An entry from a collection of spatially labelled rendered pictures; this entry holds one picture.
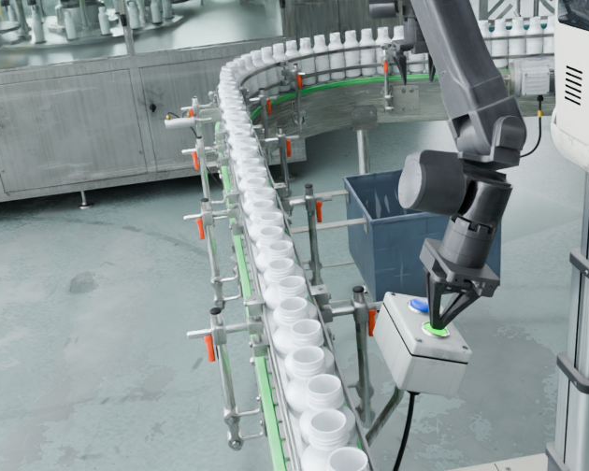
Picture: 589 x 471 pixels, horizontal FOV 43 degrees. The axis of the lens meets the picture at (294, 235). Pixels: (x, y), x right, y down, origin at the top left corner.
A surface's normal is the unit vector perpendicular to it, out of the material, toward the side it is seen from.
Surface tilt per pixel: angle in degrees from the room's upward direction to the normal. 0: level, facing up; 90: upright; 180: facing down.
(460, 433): 0
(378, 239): 90
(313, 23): 90
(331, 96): 92
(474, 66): 60
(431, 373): 90
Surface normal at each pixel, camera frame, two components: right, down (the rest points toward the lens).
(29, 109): 0.15, 0.39
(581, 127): -0.99, 0.15
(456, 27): 0.26, 0.00
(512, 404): -0.09, -0.91
